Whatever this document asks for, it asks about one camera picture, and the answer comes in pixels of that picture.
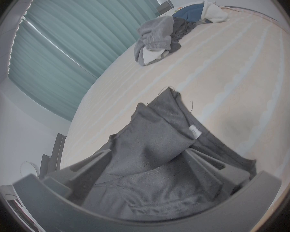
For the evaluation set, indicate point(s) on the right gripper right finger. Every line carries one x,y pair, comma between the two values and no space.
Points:
232,176

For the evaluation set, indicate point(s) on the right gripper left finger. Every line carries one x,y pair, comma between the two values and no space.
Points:
72,177

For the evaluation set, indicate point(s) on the black T-shirt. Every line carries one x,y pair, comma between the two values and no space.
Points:
149,168

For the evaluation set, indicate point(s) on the bed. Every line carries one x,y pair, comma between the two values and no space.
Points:
232,81

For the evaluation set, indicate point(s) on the pile of clothes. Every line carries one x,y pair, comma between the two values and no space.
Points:
157,35

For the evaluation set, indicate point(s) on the black chest of drawers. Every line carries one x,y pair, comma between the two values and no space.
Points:
52,156

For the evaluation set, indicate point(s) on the round white mirror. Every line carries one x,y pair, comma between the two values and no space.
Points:
29,169

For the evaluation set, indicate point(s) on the blue-green curtain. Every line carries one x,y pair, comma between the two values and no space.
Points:
91,20
50,76

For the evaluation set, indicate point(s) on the white printed pillow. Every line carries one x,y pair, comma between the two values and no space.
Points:
169,11

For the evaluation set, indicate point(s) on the grey bedside table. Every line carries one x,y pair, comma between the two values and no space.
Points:
163,8

